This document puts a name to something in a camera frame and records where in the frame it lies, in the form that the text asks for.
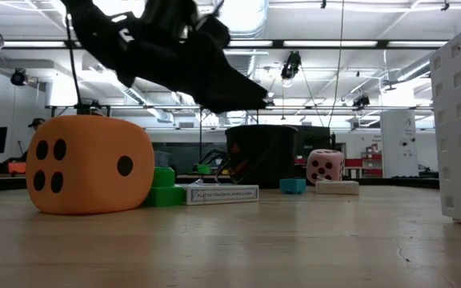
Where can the black storage case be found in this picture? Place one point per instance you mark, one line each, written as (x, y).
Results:
(312, 140)

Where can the orange foam die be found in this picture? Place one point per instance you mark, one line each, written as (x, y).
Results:
(90, 176)

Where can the pink foam die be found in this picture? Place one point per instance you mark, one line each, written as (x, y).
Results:
(326, 160)

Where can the teal hollow cube block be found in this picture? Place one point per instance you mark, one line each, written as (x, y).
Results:
(292, 186)

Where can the short green building block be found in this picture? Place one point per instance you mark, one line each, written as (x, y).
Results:
(164, 196)

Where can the black round ceiling fixture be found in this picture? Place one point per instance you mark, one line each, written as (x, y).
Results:
(17, 78)

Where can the silver ceiling duct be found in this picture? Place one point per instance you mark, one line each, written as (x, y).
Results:
(250, 16)

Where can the black overhead camera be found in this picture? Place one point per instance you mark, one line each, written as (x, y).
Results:
(292, 64)

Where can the red background item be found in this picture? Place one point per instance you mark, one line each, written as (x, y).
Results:
(16, 168)

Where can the white perforated basket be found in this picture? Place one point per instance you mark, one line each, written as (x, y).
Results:
(458, 160)

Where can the red shelf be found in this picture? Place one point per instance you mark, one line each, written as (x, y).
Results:
(368, 162)

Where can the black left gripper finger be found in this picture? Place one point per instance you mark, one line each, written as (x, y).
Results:
(230, 90)
(230, 109)

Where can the black jack-o-lantern bucket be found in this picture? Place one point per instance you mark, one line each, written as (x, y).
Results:
(262, 160)

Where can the person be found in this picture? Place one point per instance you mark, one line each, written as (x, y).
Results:
(37, 122)

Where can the white playing card box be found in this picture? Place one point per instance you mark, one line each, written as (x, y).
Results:
(222, 196)

